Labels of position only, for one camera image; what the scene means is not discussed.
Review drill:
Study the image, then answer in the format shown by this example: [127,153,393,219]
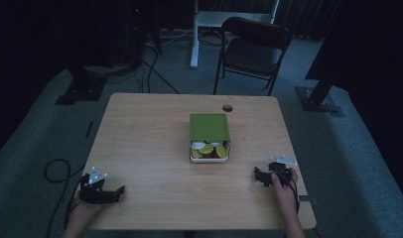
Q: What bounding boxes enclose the black stand with bolted base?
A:
[295,73,345,118]

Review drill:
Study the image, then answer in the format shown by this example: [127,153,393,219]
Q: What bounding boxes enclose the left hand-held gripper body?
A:
[78,166,121,204]

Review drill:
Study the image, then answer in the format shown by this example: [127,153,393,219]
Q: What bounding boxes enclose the black floor cables bundle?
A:
[104,41,182,95]

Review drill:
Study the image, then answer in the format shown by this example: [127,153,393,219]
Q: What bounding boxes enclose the person's left hand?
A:
[69,192,106,229]

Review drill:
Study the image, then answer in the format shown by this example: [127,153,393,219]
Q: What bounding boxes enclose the black stand base plate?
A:
[55,64,108,106]

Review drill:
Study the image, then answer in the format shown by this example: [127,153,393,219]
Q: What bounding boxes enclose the white desk frame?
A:
[190,0,281,69]

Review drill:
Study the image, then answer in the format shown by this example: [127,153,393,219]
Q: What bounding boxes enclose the white floor cable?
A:
[144,28,195,48]

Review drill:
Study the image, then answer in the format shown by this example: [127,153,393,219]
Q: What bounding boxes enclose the black folding chair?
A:
[212,16,295,97]

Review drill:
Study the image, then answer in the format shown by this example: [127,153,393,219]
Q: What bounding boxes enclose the pile of yellow-lidded capsules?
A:
[191,141,229,160]

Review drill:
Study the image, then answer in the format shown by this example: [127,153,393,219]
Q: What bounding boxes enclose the green drawer box case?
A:
[189,113,231,144]

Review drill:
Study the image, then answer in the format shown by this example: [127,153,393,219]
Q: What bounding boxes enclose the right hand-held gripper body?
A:
[268,154,299,186]

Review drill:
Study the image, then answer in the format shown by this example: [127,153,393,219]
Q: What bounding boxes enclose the person's right hand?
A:
[270,167,300,214]

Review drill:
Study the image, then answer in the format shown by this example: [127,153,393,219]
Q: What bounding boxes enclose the black floor cable loop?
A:
[43,158,86,238]

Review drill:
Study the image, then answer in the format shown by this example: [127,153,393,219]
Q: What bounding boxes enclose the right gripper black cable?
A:
[287,177,302,214]

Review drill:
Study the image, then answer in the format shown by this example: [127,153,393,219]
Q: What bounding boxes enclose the dark curtain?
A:
[275,0,344,41]

